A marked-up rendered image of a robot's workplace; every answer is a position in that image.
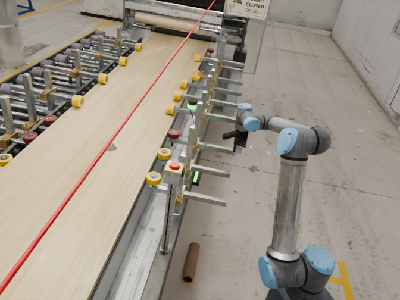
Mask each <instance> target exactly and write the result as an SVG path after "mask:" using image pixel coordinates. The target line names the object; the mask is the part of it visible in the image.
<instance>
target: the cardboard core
mask: <svg viewBox="0 0 400 300"><path fill-rule="evenodd" d="M199 248H200V245H199V244H198V243H195V242H192V243H190V245H189V250H188V253H187V258H186V263H185V267H184V271H183V275H182V280H183V281H184V282H185V283H192V282H193V278H194V275H195V269H196V263H197V260H198V254H199Z"/></svg>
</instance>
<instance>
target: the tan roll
mask: <svg viewBox="0 0 400 300"><path fill-rule="evenodd" d="M128 17H133V18H135V21H136V22H138V23H145V24H151V25H155V26H161V27H168V28H171V29H177V30H184V31H188V32H191V30H192V29H193V28H194V27H195V25H196V24H197V22H194V21H188V20H182V19H178V18H171V17H165V16H161V15H155V14H148V13H145V12H139V11H137V12H136V14H135V15H133V14H128ZM200 30H205V31H209V32H216V33H220V30H216V29H210V28H206V27H200V23H199V24H198V25H197V26H196V28H195V29H194V31H193V32H194V33H199V31H200Z"/></svg>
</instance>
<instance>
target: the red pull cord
mask: <svg viewBox="0 0 400 300"><path fill-rule="evenodd" d="M214 2H215V0H214V1H213V2H212V4H213V3H214ZM212 4H211V5H210V6H209V8H208V9H207V10H206V12H205V13H204V15H205V14H206V13H207V11H208V10H209V9H210V7H211V6H212ZM204 15H203V16H202V17H201V18H200V20H199V21H198V22H197V24H196V25H195V27H194V28H193V29H192V30H191V32H190V33H189V34H188V36H187V37H186V39H185V40H184V41H183V42H182V44H181V45H180V46H179V48H178V49H177V51H176V52H175V53H174V54H173V56H172V57H171V58H170V59H169V61H168V62H167V64H166V65H165V66H164V68H163V69H162V70H161V71H160V73H159V74H158V75H157V77H156V78H155V80H154V81H153V82H152V83H151V85H150V86H149V88H148V89H147V90H146V92H145V93H144V94H143V95H142V97H141V98H140V100H139V101H138V102H137V104H136V105H135V106H134V107H133V109H132V110H131V112H129V114H128V115H127V117H126V118H125V119H124V121H123V122H122V123H121V124H120V126H119V127H118V129H117V130H116V131H115V133H114V134H113V135H112V136H111V138H110V139H109V141H108V142H107V143H106V145H105V146H104V147H103V149H102V150H101V151H100V153H99V154H98V155H97V157H96V158H95V159H94V161H93V162H92V163H91V165H90V166H89V167H88V169H87V170H86V171H85V172H84V174H83V175H82V177H81V178H80V179H79V181H78V182H77V183H76V184H75V186H74V187H73V188H72V190H71V191H70V193H69V194H68V195H67V196H66V198H65V199H64V200H63V202H62V203H61V205H60V206H59V207H58V208H57V210H56V211H55V212H54V214H53V215H52V217H51V218H50V219H49V220H48V222H47V223H46V224H45V226H44V227H43V229H42V230H41V231H40V232H39V234H38V235H37V236H36V237H35V239H34V240H33V242H32V243H31V244H30V246H29V247H28V248H27V249H26V251H25V252H24V254H23V255H22V256H21V258H20V259H19V260H18V261H17V263H16V264H15V266H14V267H13V268H12V270H11V271H10V272H9V273H8V275H7V276H6V278H5V279H4V280H3V282H2V283H1V284H0V295H1V294H2V292H3V291H4V290H5V288H6V287H7V286H8V284H9V283H10V281H11V280H12V279H13V277H14V276H15V275H16V273H17V272H18V271H19V269H20V268H21V266H22V265H23V264H24V262H25V261H26V260H27V258H28V257H29V255H30V254H31V253H32V251H33V250H34V249H35V247H36V246H37V244H38V243H39V242H40V240H41V239H42V238H43V236H44V235H45V233H46V232H47V231H48V229H49V228H50V227H51V225H52V224H53V222H54V221H55V220H56V218H57V217H58V216H59V214H60V213H61V211H62V210H63V209H64V207H65V206H66V205H67V203H68V202H69V200H70V199H71V198H72V196H73V195H74V194H75V193H76V191H77V190H78V188H79V187H80V185H81V184H82V183H83V181H84V180H85V178H87V176H88V174H89V173H90V172H91V171H92V169H93V168H94V166H95V165H96V163H97V162H98V161H99V159H100V158H101V157H102V155H103V154H104V152H105V151H106V150H107V149H108V147H109V146H110V145H111V143H112V142H113V140H114V139H115V137H116V136H117V135H118V133H119V132H120V130H121V129H122V128H123V127H124V125H125V124H126V123H127V121H128V120H129V118H130V117H131V116H132V114H133V113H134V111H135V110H136V109H137V107H138V106H139V104H140V103H141V102H142V101H143V99H144V98H145V96H146V95H147V94H148V92H149V91H150V90H151V88H152V87H153V85H154V84H155V82H156V81H157V80H158V79H159V77H160V75H162V73H163V72H164V70H165V69H166V68H167V66H168V65H169V63H170V62H171V60H172V59H173V58H174V57H175V55H176V54H177V53H178V51H179V50H180V48H181V47H182V46H183V44H184V43H185V42H186V40H187V39H188V37H189V36H190V35H191V33H192V32H193V31H194V29H195V28H196V26H197V25H198V24H199V22H200V21H201V20H202V18H203V17H204Z"/></svg>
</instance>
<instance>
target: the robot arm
mask: <svg viewBox="0 0 400 300"><path fill-rule="evenodd" d="M252 109H253V106H252V105H251V104H247V103H241V104H239V105H238V108H237V114H236V121H235V131H232V132H228V133H224V134H223V136H222V138H223V140H226V139H230V138H233V137H235V139H234V143H233V144H234V146H233V153H232V154H233V156H234V155H235V154H241V153H242V151H241V150H242V148H241V147H240V146H242V147H244V148H246V142H247V138H248V133H249V132H256V131H257V130H271V131H273V132H276V133H279V136H278V138H277V143H276V147H277V152H278V153H279V154H280V158H281V160H280V171H279V182H278V188H277V198H276V209H275V215H274V226H273V237H272V243H271V245H270V246H268V247H267V251H266V254H265V255H264V254H263V255H260V257H259V259H258V269H259V273H260V277H261V280H262V282H263V284H264V285H265V286H266V287H267V288H270V289H278V288H285V291H286V293H287V295H288V297H289V298H290V299H291V300H323V296H324V293H323V289H324V287H325V285H326V284H327V282H328V280H329V279H330V276H331V275H332V274H333V272H334V269H335V260H334V258H333V257H332V255H331V254H330V253H329V252H327V250H326V249H324V248H322V247H320V246H317V245H309V246H307V247H306V248H305V249H304V252H301V253H299V252H298V250H297V249H296V243H297V238H298V229H299V219H300V214H301V205H302V196H303V190H304V181H305V172H306V166H307V161H308V156H309V155H318V154H322V153H324V152H326V151H327V150H328V149H329V148H330V145H331V143H332V138H331V135H330V133H329V132H328V131H327V130H326V129H324V128H322V127H318V126H314V127H308V126H304V125H301V124H298V123H294V122H292V121H289V120H285V119H282V117H281V116H279V115H259V114H254V113H253V112H252ZM244 145H245V146H244Z"/></svg>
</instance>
